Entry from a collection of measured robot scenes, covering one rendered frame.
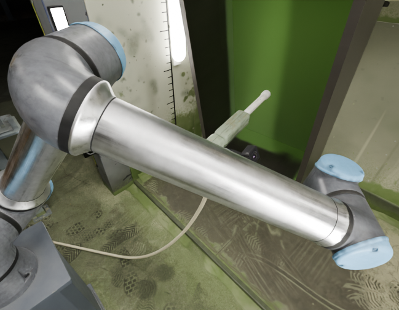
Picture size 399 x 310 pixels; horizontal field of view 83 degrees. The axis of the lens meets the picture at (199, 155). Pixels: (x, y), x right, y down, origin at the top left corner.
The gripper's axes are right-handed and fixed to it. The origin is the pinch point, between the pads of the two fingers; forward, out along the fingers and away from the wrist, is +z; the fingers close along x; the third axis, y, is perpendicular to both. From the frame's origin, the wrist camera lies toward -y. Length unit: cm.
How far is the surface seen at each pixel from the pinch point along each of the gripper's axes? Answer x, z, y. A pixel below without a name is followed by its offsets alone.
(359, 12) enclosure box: 31, -19, -35
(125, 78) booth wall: 38, 86, 26
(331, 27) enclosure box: 68, -10, -19
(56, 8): 16, 94, -15
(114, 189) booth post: 1, 81, 103
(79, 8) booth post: 27, 94, -13
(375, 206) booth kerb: 101, -86, 90
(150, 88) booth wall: 53, 81, 39
